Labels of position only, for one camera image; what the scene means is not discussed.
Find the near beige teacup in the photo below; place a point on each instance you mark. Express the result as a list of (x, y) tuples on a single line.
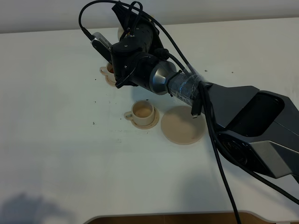
[(142, 113)]

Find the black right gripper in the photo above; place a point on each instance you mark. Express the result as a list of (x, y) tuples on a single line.
[(131, 16)]

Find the beige ceramic teapot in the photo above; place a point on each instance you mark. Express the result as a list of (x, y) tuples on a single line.
[(121, 32)]

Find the large beige teapot saucer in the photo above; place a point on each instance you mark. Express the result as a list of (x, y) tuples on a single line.
[(180, 127)]

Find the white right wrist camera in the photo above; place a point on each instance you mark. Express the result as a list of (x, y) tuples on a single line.
[(102, 46)]

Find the far beige teacup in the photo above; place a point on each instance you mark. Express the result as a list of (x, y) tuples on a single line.
[(108, 72)]

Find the near beige cup saucer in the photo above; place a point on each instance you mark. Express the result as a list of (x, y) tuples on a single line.
[(151, 125)]

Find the beige teacup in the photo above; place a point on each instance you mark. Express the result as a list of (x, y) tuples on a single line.
[(108, 72), (142, 113)]

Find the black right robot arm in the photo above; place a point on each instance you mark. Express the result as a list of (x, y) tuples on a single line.
[(253, 129)]

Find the far beige cup saucer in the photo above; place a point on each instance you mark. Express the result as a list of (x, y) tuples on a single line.
[(110, 81)]

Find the beige cup saucer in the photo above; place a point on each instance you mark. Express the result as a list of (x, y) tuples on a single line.
[(110, 81), (151, 125)]

